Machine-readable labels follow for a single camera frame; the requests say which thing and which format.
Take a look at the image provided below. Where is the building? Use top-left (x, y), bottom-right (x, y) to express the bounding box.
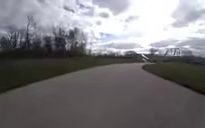
top-left (123, 50), bottom-right (144, 60)

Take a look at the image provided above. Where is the grey asphalt path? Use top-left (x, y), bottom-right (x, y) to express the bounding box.
top-left (0, 62), bottom-right (205, 128)

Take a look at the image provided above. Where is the row of bare trees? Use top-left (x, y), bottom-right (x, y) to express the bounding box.
top-left (0, 14), bottom-right (91, 58)

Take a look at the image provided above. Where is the grass verge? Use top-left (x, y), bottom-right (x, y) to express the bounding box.
top-left (0, 56), bottom-right (145, 98)
top-left (141, 61), bottom-right (205, 99)

